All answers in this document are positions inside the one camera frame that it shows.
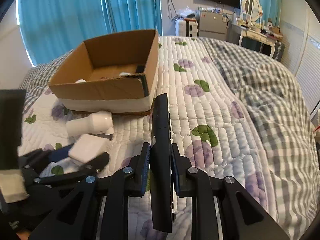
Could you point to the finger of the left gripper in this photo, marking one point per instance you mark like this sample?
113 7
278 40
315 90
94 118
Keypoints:
91 168
33 163

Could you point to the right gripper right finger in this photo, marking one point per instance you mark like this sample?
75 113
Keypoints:
221 208

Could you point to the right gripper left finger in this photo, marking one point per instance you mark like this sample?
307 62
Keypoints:
97 208

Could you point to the white rectangular box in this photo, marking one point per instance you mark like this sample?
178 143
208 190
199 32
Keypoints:
88 147

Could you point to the white plastic bottle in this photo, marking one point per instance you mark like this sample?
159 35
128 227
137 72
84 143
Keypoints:
96 123

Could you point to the black remote control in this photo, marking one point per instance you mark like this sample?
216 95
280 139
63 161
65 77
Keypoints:
160 166

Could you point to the light blue round object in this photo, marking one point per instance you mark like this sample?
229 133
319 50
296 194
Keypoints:
125 74

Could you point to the brown cardboard box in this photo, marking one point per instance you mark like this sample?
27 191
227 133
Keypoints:
88 78

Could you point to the floral quilted bedspread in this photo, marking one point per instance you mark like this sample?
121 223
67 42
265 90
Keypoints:
233 112

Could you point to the blue curtains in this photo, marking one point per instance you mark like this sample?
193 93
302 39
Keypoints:
50 28

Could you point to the white suitcase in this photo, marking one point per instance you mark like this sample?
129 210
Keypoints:
186 28

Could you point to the white dressing table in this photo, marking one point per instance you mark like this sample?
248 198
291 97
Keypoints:
259 37

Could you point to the white louvered wardrobe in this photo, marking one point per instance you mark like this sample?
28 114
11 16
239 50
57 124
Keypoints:
300 28

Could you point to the oval vanity mirror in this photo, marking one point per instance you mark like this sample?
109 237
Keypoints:
252 8

